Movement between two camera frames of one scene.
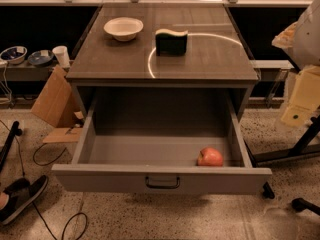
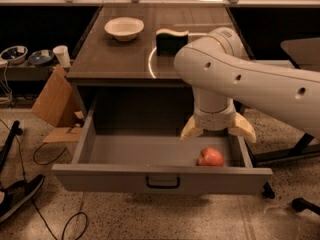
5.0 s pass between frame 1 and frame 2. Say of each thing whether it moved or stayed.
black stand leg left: stayed
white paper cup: stayed
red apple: stayed
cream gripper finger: moved
